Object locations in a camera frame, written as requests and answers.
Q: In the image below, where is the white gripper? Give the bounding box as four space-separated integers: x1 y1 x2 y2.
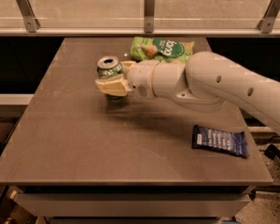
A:
95 60 160 99

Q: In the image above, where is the green soda can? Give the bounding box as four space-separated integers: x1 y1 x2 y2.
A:
97 56 125 103

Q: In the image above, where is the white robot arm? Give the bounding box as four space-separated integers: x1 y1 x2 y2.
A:
95 51 280 135

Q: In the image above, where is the green snack bag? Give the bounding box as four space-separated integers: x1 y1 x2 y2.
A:
131 36 195 63

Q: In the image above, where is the glass barrier panel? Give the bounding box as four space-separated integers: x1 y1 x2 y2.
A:
0 0 271 29

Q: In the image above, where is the blue snack bar wrapper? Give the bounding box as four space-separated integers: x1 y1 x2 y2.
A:
191 125 249 158

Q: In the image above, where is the middle metal bracket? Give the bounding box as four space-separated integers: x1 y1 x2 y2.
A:
144 0 155 33

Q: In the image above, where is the metal bracket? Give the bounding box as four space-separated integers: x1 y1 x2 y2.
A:
16 0 40 33
257 0 280 34
144 0 155 33

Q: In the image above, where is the left metal bracket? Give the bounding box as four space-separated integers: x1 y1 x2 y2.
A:
16 0 40 33

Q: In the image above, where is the right metal bracket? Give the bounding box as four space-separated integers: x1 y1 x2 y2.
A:
257 0 280 34

